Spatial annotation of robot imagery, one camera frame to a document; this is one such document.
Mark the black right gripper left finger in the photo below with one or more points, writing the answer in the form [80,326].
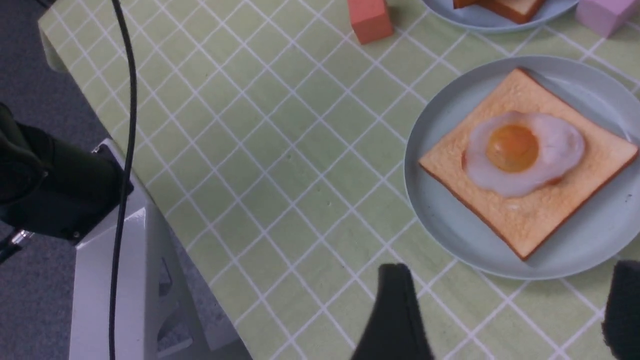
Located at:
[395,330]

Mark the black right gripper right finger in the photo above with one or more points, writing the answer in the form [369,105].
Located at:
[621,325]

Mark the toast slice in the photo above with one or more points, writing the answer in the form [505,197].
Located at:
[518,11]
[525,223]

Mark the fried egg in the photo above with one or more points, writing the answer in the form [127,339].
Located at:
[516,153]

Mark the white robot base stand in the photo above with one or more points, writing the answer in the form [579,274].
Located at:
[155,313]

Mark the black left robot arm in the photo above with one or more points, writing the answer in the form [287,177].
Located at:
[52,188]

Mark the light teal front plate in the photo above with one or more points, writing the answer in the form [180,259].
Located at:
[605,225]

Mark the green checkered tablecloth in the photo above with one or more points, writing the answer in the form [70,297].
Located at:
[273,144]

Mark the pink cube block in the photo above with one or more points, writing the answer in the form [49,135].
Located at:
[605,17]

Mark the salmon red cube block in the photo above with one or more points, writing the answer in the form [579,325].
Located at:
[370,20]

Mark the blue plate with bread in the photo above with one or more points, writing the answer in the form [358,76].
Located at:
[481,20]

